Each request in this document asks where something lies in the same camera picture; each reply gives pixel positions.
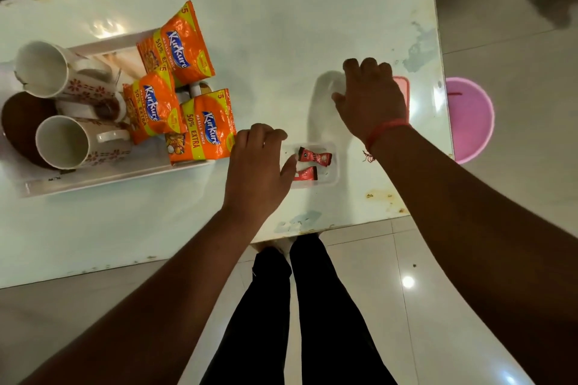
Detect red thread bracelet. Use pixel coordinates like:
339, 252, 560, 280
362, 118, 413, 164

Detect pink plastic bucket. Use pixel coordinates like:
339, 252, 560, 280
445, 76, 496, 166

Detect person's left hand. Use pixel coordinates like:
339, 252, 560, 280
222, 123, 298, 224

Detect floral white mug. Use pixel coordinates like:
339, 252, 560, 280
14, 40, 128, 123
34, 114, 133, 171

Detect person's right forearm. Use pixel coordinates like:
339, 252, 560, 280
369, 125, 578, 385

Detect clear plastic container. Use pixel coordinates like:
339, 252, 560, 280
279, 141, 341, 189

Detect orange snack packet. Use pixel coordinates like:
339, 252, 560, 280
164, 87, 238, 166
122, 68, 188, 146
136, 0, 216, 88

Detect white printed tray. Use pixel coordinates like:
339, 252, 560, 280
0, 28, 214, 200

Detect person's right hand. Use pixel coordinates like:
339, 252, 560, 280
332, 57, 410, 147

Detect person's left forearm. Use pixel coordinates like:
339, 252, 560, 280
20, 208, 273, 385

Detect pink container lid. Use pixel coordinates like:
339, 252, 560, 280
391, 75, 411, 125

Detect black trousers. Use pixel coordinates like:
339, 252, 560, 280
199, 233, 399, 385

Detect light brown round coaster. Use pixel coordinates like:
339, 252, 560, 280
0, 91, 60, 170

